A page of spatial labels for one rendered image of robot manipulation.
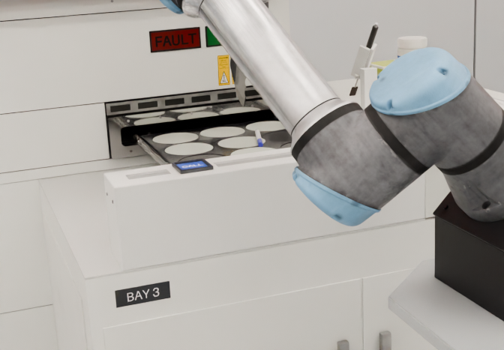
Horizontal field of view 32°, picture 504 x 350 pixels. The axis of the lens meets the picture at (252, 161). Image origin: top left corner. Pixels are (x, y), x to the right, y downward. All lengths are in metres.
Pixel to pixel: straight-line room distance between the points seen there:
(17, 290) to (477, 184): 1.21
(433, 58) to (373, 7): 2.73
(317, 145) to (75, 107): 0.93
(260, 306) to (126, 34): 0.75
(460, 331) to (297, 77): 0.40
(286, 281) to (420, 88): 0.54
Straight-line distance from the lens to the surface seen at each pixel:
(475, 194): 1.22
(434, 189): 1.61
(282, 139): 1.88
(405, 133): 1.14
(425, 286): 1.34
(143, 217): 1.42
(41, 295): 2.11
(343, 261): 1.57
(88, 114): 2.01
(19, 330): 2.14
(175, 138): 1.94
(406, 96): 1.12
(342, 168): 1.15
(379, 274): 1.61
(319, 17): 3.77
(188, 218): 1.44
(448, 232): 1.31
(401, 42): 2.15
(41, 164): 2.02
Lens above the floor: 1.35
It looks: 15 degrees down
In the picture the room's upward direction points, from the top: 3 degrees counter-clockwise
